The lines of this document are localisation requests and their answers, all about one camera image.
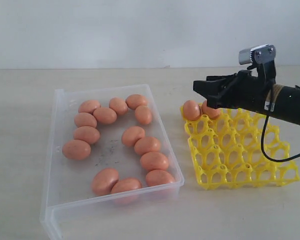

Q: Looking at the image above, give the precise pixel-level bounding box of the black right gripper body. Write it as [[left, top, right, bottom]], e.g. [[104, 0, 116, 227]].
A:
[[193, 70, 275, 113]]

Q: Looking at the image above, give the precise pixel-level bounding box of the yellow plastic egg tray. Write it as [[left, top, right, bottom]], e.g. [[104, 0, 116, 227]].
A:
[[184, 109, 300, 190]]

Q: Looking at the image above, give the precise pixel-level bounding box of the clear plastic tray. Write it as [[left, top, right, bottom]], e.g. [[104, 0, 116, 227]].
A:
[[40, 84, 185, 240]]

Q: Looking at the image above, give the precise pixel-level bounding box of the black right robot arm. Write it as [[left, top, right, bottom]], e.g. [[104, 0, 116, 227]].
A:
[[193, 70, 300, 126]]

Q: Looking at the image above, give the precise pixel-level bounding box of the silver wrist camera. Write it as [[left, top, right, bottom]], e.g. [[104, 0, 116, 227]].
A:
[[238, 43, 277, 81]]

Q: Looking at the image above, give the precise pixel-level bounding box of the black camera cable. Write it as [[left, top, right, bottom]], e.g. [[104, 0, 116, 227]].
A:
[[260, 72, 300, 163]]

